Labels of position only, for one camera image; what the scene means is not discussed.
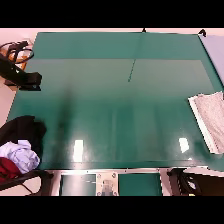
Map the lilac garment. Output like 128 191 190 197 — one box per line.
0 139 41 175

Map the black stand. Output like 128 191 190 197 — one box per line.
0 53 43 92

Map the black cable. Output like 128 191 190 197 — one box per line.
0 40 35 66

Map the black garment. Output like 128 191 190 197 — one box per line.
0 114 47 159

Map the silver frame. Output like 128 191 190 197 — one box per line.
44 165 224 197

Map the red garment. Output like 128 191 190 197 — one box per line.
0 156 22 183

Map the light grey garment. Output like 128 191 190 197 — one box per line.
187 91 224 155

